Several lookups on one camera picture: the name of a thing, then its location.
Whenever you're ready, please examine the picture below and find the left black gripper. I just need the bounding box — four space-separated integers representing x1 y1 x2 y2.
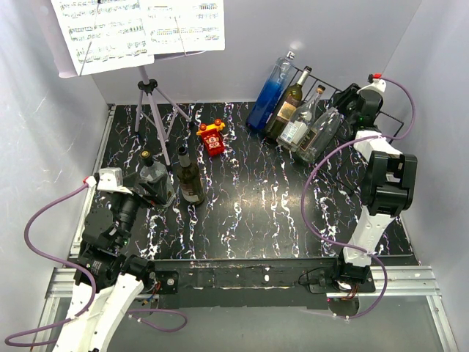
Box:
112 171 166 246

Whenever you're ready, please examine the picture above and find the clear bottle with blue label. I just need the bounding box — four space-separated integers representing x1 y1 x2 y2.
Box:
276 84 326 151

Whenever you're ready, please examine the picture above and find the blue glass bottle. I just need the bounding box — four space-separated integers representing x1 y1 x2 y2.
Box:
245 51 295 131

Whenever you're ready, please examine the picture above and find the red yellow toy block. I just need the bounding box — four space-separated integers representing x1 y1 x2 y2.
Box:
196 119 225 157

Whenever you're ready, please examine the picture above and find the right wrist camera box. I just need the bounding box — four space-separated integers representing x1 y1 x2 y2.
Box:
357 73 387 96

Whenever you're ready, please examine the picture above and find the dark green wine bottle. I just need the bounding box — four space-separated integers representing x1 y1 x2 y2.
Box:
177 147 205 205

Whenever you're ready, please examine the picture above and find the small clear black-cap bottle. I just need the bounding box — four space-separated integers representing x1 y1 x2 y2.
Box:
139 150 176 208

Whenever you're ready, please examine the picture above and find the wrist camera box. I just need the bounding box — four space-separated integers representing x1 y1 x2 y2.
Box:
357 73 387 96
97 167 124 193

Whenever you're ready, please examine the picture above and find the right sheet music page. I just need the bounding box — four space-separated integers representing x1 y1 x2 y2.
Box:
139 0 225 55

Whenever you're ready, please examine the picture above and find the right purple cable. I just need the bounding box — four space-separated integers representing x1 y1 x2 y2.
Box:
300 76 417 319

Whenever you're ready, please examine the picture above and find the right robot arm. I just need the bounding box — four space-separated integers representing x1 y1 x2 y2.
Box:
331 75 418 299

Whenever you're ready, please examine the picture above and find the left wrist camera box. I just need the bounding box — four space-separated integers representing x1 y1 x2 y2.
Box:
97 167 124 193

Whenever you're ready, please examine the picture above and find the left sheet music page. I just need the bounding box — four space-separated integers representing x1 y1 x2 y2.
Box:
51 1 154 76

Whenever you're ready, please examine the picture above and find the black wire wine rack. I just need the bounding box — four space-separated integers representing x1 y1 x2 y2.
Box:
252 66 404 191

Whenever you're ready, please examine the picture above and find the sheet music page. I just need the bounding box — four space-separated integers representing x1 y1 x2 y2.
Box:
51 1 154 76
139 0 225 55

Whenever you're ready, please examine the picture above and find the tall clear bottle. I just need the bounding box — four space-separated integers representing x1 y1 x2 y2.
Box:
296 107 344 164

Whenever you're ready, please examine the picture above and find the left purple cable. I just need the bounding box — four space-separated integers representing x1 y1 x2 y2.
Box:
4 179 98 348

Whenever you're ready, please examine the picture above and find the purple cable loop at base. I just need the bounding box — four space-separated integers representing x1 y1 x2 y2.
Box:
124 306 188 334

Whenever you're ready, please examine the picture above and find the purple music stand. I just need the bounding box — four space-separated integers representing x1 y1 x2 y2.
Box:
31 0 208 166

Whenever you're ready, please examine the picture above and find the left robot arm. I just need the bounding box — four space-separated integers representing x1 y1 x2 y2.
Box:
53 168 156 351

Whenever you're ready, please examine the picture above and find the green wine bottle silver neck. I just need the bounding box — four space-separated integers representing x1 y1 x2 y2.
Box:
265 66 312 140

